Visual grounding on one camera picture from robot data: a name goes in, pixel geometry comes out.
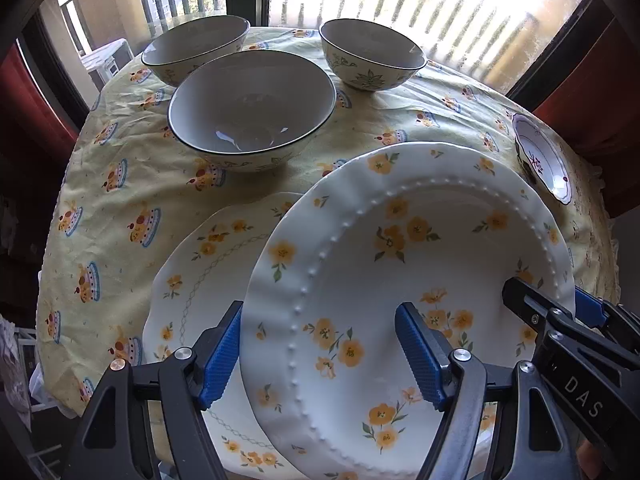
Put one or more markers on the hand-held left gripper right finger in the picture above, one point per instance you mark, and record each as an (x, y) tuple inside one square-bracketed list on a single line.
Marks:
[(417, 355)]

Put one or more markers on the lattice yellow floral plate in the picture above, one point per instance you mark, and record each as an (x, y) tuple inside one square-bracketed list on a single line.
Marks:
[(210, 280)]

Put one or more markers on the white plastic bag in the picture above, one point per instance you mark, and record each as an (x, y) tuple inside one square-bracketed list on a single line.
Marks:
[(15, 360)]

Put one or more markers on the beaded yellow floral plate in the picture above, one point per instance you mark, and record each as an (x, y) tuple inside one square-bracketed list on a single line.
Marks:
[(400, 280)]

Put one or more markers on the balcony railing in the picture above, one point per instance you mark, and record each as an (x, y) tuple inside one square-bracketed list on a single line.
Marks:
[(305, 15)]

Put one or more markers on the large white floral bowl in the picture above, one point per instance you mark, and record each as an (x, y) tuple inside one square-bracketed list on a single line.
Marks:
[(195, 40), (250, 105)]

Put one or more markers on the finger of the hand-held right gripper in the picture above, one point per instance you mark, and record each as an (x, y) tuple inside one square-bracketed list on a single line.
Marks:
[(530, 302), (590, 307)]

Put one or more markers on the small white floral bowl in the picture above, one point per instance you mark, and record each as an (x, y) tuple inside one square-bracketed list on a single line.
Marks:
[(370, 45)]

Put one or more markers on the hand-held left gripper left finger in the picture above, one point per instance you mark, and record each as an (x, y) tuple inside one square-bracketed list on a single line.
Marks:
[(220, 360)]

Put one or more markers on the red curtain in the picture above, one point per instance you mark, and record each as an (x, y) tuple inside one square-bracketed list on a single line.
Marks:
[(600, 110), (35, 100)]

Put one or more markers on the white air conditioner unit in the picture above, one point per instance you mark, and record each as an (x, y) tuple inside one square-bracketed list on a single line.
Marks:
[(107, 65)]

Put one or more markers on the small red patterned plate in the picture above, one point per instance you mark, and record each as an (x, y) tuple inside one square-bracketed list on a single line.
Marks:
[(542, 160)]

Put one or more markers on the yellow printed tablecloth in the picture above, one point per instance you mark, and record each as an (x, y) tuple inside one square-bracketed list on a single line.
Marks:
[(130, 200)]

